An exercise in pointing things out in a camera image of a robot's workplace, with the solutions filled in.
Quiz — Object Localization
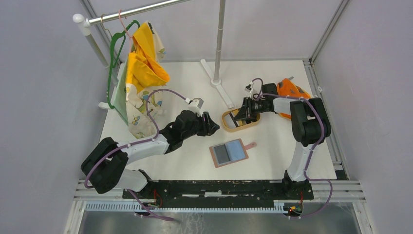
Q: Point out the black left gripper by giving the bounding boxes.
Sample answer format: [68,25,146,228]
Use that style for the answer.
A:
[182,112,220,140]

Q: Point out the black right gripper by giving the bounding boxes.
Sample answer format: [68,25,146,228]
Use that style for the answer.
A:
[234,97,268,121]

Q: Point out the grey VIP card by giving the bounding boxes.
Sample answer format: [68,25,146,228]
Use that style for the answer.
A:
[213,144,230,165]

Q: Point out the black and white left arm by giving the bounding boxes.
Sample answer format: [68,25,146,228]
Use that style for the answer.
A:
[80,110,220,199]

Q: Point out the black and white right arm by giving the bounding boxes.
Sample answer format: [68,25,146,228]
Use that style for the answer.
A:
[233,79,331,199]

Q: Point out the tan oval card tray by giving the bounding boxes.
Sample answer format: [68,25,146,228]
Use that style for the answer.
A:
[222,109,261,133]

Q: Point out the white rack base foot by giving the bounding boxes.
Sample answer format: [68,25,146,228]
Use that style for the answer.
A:
[200,59,234,109]

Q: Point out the orange cloth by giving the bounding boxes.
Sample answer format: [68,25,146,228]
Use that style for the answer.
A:
[274,78,311,119]

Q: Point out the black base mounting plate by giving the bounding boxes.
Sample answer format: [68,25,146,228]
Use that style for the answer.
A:
[136,180,314,208]

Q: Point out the yellow patterned garment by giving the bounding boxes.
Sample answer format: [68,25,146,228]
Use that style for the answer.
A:
[112,21,170,139]

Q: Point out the white left rack foot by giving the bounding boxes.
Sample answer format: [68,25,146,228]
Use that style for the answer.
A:
[98,102,111,110]

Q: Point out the pink clothes hanger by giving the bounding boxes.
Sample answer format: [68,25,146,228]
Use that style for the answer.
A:
[118,9,132,50]

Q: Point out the green clothes hanger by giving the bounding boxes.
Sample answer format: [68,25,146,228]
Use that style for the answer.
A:
[106,31,127,110]

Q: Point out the metal clothes rack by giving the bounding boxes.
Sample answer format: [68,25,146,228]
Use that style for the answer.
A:
[72,0,235,111]

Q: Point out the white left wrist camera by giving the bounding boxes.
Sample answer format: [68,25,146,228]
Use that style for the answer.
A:
[188,97,204,117]

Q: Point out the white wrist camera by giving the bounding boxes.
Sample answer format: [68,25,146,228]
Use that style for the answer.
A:
[188,97,204,117]
[244,81,256,97]

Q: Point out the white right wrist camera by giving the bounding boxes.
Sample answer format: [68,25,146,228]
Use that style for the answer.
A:
[244,81,256,97]

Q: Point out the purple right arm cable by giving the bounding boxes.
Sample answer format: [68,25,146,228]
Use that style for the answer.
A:
[250,78,333,218]

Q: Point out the aluminium frame rail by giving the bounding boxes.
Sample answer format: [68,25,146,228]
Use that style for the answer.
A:
[74,180,366,214]

